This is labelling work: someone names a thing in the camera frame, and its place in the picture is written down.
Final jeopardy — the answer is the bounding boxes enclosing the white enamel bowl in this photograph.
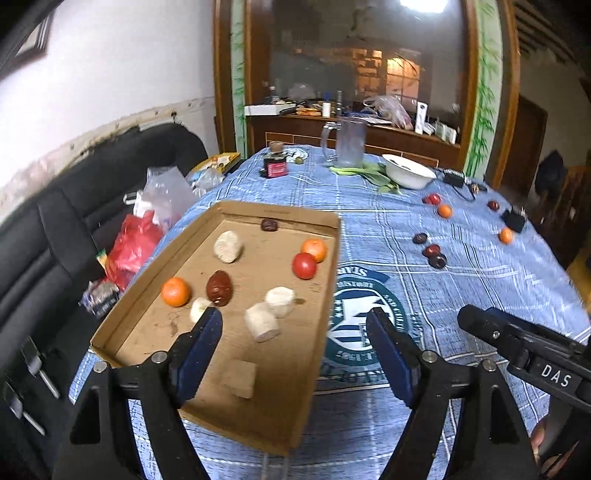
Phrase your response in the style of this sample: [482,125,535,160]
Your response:
[382,154,437,190]

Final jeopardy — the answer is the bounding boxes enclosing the yellow box on sofa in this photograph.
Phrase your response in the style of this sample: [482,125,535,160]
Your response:
[191,152,242,175]

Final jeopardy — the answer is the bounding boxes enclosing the beige bun chunk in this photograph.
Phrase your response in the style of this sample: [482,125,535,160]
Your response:
[221,359,256,399]
[245,302,280,343]
[264,286,296,318]
[189,297,212,324]

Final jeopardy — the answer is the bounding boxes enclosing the black power adapter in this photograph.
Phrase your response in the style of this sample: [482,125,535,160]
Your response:
[443,169,466,188]

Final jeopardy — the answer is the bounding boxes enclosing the large orange tangerine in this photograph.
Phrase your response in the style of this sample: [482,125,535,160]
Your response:
[498,227,514,245]

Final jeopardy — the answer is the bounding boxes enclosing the dark jujube on cloth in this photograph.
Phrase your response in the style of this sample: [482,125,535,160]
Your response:
[412,232,429,245]

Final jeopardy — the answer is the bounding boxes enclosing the white tube on sideboard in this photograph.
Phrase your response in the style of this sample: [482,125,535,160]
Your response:
[415,102,428,134]

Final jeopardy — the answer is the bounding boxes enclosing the small dark jujube tray back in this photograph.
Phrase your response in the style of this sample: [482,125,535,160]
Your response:
[260,218,279,232]

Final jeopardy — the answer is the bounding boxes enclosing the green leafy vegetable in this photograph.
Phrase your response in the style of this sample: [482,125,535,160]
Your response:
[329,162,400,194]

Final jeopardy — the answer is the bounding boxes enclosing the round beige steamed bun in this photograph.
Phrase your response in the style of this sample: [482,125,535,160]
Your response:
[213,230,243,264]

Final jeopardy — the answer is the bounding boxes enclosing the wooden sideboard cabinet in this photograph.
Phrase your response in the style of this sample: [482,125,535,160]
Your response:
[246,114,463,170]

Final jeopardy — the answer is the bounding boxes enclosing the small orange tangerine near bowl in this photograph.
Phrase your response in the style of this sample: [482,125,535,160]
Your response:
[438,204,453,219]

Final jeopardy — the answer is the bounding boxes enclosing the black square cup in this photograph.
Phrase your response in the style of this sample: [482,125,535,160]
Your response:
[501,206,528,234]

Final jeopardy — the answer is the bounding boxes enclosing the red plastic bag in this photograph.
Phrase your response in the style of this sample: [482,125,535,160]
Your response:
[105,210,163,291]

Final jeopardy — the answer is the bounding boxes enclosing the small red tomato near bowl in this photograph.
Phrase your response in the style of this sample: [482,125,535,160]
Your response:
[422,193,441,206]

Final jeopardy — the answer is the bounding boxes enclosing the clear plastic bag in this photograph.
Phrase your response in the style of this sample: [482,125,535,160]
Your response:
[132,166,197,233]

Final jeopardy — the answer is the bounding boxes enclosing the framed wall picture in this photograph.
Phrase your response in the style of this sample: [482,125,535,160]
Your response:
[1,11,54,79]

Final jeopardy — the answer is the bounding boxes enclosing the blue plaid tablecloth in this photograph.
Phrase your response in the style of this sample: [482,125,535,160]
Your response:
[172,148,590,479]

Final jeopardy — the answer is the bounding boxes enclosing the red ink bottle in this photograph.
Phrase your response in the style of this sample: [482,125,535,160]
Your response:
[259,141,287,179]

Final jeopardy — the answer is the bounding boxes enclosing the brown cardboard tray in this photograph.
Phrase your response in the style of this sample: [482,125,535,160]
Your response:
[90,201,341,455]

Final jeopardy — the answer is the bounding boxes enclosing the large red jujube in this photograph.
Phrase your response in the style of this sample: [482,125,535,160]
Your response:
[205,270,233,306]

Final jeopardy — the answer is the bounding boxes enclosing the dark red jujube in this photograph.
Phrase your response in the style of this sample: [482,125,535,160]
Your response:
[422,244,441,258]
[487,200,500,211]

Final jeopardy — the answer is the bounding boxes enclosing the clear glass pitcher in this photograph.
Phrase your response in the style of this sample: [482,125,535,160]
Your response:
[321,117,367,168]

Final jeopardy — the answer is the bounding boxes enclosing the black leather sofa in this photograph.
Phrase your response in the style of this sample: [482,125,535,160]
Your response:
[1,123,207,479]

